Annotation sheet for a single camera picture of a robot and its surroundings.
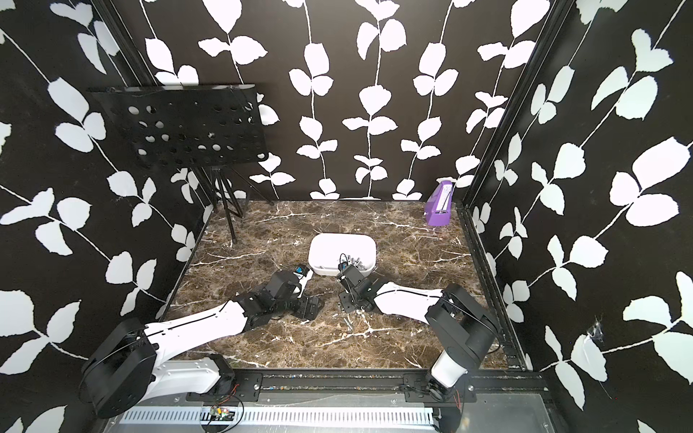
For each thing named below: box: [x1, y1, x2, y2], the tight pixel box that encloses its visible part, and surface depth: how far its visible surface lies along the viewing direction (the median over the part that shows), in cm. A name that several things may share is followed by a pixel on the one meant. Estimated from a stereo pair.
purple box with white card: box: [424, 180, 453, 227], surface depth 110 cm
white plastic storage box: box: [307, 232, 378, 277], surface depth 100 cm
